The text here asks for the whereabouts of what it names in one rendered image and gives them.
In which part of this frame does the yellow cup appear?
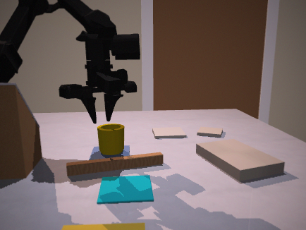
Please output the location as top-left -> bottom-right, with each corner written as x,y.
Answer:
97,123 -> 124,155

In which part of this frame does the brown wooden bar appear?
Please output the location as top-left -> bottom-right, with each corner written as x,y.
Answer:
66,152 -> 164,176

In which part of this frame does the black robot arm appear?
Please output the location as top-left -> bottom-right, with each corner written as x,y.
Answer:
0,0 -> 140,94

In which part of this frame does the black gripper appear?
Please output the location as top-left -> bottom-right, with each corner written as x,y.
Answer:
59,60 -> 137,124

